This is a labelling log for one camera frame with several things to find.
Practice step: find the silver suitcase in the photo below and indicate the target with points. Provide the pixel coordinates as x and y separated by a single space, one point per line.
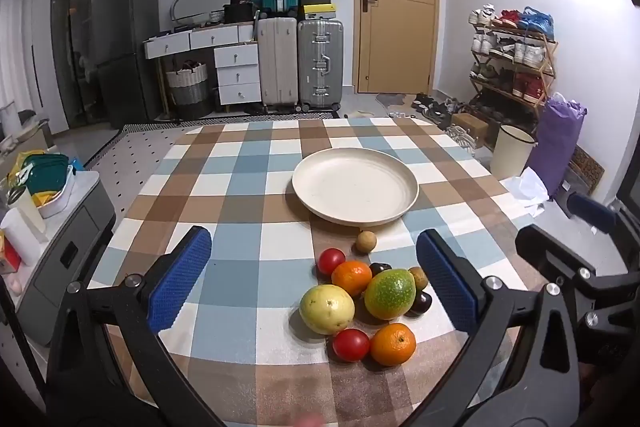
320 52

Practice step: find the grey side cabinet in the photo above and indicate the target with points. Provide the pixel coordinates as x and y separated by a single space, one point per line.
76 239

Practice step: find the purple bag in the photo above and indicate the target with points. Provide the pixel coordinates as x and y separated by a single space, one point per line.
558 130

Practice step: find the dark plum back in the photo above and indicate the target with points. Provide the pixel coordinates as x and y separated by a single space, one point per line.
379 267

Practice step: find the wooden door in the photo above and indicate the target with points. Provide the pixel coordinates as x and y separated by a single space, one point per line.
395 44

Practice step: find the white drawer desk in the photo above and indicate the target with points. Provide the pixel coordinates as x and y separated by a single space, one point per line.
229 51

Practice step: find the woven laundry basket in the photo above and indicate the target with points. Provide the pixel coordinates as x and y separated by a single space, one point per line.
189 90

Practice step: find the green guava fruit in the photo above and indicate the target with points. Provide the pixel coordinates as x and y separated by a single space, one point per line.
390 294

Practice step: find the dotted floor rug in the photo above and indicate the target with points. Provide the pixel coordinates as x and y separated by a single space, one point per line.
126 162

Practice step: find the beige suitcase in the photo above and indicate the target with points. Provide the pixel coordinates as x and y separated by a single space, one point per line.
277 55

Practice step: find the wooden shoe rack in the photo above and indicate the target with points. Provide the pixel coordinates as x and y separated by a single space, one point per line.
513 54

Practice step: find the cream round plate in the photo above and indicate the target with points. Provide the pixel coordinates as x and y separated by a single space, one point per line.
357 187

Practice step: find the orange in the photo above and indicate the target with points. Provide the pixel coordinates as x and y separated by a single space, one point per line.
393 345

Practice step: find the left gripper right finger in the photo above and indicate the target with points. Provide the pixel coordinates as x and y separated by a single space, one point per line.
519 365

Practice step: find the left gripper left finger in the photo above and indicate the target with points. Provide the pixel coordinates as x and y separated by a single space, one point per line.
107 363

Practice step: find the checkered tablecloth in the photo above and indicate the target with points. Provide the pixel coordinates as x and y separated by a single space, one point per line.
239 339

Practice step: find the black refrigerator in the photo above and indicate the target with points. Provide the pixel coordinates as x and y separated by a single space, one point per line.
127 78

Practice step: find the orange tangerine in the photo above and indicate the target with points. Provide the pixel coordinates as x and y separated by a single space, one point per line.
353 276

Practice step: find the brown longan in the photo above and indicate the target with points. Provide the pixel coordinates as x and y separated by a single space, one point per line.
419 277
366 242

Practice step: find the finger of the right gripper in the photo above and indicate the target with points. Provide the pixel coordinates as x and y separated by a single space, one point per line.
604 219
603 309

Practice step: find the red tomato back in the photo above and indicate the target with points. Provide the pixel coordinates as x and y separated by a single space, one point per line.
329 260

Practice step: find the dark plum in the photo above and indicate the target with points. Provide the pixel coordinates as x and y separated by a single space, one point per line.
379 267
422 303

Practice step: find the white bucket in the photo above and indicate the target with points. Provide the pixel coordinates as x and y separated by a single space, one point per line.
511 152

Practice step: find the red tomato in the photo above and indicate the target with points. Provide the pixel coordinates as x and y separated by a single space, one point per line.
351 345
329 260

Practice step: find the red tomato front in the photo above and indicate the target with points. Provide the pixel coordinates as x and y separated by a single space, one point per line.
351 345

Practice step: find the yellow guava fruit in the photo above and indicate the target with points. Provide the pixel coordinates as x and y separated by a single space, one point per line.
327 309

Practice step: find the oval mirror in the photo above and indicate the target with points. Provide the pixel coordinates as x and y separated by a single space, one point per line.
197 12

